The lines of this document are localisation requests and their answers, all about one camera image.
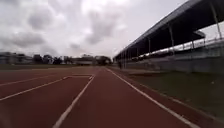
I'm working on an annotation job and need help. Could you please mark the roofed grandstand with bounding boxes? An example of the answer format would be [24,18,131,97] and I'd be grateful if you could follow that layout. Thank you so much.
[113,0,224,75]

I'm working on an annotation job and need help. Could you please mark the red running track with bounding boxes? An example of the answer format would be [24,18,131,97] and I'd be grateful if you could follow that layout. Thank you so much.
[0,66,224,128]

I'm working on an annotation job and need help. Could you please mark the infield grass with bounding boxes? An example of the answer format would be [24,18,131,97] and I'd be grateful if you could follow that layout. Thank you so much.
[0,63,81,71]

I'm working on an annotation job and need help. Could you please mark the distant row of trees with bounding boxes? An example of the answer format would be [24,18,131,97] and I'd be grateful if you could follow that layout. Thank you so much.
[0,51,113,66]

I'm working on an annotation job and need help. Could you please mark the grass strip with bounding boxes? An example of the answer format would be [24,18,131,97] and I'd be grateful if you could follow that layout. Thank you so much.
[128,70,224,118]

